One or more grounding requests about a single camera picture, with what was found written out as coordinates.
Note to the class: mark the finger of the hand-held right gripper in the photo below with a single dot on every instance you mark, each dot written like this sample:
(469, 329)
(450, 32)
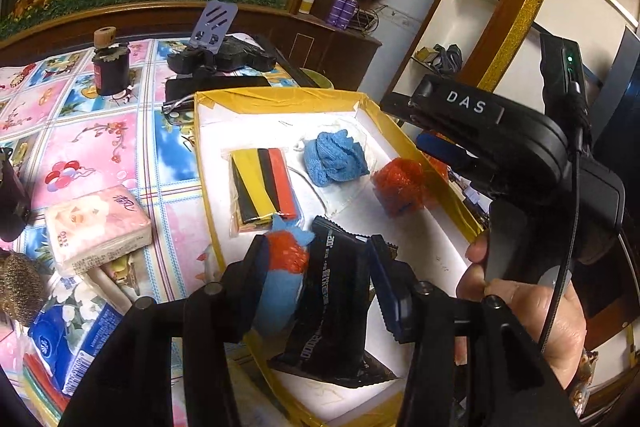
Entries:
(450, 152)
(435, 99)

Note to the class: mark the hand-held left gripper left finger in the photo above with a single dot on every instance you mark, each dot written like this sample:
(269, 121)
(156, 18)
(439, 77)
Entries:
(245, 287)

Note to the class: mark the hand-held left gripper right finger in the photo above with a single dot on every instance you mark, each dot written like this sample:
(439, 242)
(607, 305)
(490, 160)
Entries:
(387, 287)

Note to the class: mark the black snack packet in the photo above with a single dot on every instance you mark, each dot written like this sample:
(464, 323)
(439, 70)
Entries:
(335, 297)

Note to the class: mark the orange mesh scrubber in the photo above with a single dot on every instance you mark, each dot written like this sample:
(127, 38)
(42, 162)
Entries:
(400, 187)

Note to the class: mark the yellow taped cardboard box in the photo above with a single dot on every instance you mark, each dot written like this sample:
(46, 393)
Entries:
(450, 252)

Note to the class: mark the pink floral tissue pack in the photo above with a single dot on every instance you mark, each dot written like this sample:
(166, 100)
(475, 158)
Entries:
(95, 232)

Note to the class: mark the blue tissue pack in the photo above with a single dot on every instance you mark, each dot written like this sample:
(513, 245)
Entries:
(70, 342)

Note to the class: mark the brown steel wool scrubber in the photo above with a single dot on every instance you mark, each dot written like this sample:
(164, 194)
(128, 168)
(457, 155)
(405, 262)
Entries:
(15, 289)

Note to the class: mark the person's right hand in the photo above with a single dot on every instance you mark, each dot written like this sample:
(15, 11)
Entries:
(550, 322)

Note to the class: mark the black yellow red strips pack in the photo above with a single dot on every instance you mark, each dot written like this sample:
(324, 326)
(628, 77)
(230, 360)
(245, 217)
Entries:
(262, 187)

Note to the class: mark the wicker basket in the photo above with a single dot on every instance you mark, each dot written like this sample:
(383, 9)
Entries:
(367, 19)

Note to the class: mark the blue knit cloth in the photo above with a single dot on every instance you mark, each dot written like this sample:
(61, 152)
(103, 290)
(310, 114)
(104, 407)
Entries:
(335, 157)

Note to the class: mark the purple bottle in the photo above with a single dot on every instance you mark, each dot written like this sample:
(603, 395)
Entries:
(351, 12)
(340, 9)

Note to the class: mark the green round stool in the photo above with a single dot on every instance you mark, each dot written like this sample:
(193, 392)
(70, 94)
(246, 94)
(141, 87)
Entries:
(315, 79)

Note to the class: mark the fruit print tablecloth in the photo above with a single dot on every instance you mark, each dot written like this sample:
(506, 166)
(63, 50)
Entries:
(165, 147)

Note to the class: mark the black phone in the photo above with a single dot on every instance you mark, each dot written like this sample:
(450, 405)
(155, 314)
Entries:
(215, 89)

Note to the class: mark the black stapler tool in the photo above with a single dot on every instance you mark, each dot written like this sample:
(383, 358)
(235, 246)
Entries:
(235, 54)

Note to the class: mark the red green yellow strips pack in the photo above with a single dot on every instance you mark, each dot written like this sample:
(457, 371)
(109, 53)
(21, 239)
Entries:
(42, 382)

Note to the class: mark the black cylinder with shaft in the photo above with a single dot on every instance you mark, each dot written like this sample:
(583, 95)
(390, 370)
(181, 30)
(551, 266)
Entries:
(10, 207)

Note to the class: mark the black jar with cork lid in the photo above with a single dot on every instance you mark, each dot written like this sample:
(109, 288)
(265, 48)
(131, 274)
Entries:
(111, 72)

